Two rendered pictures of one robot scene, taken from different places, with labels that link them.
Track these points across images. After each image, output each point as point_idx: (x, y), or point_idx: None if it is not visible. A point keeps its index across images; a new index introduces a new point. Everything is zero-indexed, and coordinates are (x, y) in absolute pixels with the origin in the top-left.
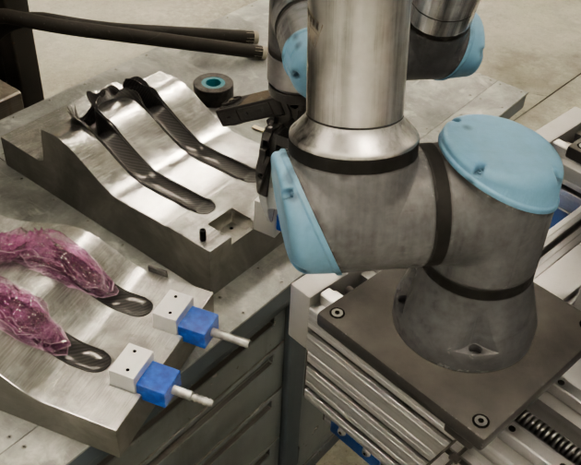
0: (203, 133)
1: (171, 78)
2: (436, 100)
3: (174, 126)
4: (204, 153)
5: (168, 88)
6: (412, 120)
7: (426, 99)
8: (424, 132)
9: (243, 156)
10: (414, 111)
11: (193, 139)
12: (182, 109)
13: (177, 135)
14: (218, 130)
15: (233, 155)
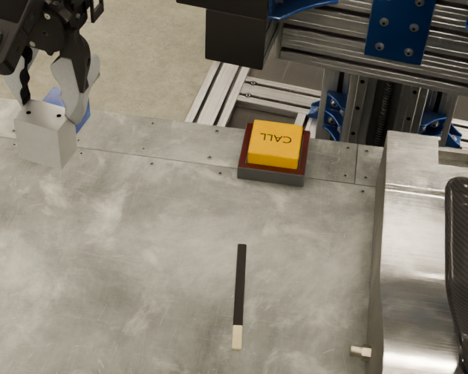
0: (428, 288)
1: (394, 352)
2: None
3: (465, 315)
4: (457, 274)
5: (421, 341)
6: (67, 174)
7: None
8: (93, 152)
9: (429, 220)
10: (37, 179)
11: (452, 294)
12: (431, 315)
13: None
14: (400, 279)
15: (436, 232)
